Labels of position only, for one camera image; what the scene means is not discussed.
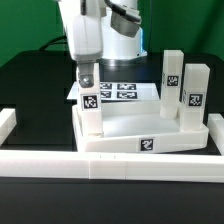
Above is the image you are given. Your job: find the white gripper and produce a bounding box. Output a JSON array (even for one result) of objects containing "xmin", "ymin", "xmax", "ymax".
[{"xmin": 66, "ymin": 0, "xmax": 103, "ymax": 88}]

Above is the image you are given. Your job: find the white desk top tray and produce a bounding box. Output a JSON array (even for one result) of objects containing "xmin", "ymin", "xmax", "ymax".
[{"xmin": 72, "ymin": 100, "xmax": 209, "ymax": 153}]

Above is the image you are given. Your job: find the printed marker sheet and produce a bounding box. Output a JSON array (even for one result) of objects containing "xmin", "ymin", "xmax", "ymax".
[{"xmin": 67, "ymin": 82, "xmax": 159, "ymax": 101}]

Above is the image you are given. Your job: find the black cable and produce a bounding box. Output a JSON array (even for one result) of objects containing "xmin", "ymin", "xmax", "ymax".
[{"xmin": 39, "ymin": 34, "xmax": 69, "ymax": 52}]

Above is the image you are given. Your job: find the white U-shaped fence frame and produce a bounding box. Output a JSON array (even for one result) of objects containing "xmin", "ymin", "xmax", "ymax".
[{"xmin": 0, "ymin": 108, "xmax": 224, "ymax": 183}]

